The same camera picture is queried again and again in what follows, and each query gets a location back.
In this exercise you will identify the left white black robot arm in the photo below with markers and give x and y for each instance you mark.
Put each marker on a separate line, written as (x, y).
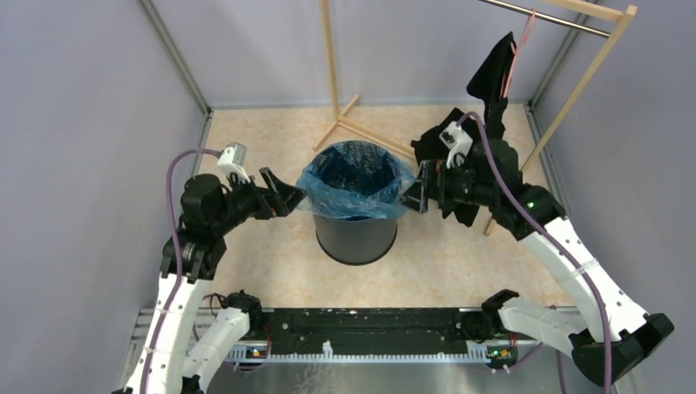
(168, 363)

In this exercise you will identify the pink hanger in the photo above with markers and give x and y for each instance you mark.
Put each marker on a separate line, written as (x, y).
(515, 48)

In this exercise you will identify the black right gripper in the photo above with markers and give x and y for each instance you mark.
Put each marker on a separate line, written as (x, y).
(434, 176)

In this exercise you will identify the black cloth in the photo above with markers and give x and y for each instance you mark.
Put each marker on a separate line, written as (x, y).
(489, 109)

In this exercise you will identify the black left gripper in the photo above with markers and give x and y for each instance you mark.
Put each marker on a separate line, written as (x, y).
(278, 199)

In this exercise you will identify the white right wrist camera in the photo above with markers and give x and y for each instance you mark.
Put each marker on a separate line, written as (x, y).
(458, 142)

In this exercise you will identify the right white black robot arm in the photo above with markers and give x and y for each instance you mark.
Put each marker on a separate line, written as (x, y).
(611, 333)

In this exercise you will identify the black trash bin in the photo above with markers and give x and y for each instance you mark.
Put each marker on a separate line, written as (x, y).
(355, 241)

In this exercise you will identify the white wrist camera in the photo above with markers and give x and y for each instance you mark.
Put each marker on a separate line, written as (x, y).
(458, 142)
(230, 163)

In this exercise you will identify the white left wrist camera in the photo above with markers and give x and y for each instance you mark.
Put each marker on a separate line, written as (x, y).
(230, 163)

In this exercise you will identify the blue plastic trash bag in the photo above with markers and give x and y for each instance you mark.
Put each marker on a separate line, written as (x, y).
(355, 179)

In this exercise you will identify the wooden clothes rack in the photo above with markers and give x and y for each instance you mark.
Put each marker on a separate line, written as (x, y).
(592, 18)

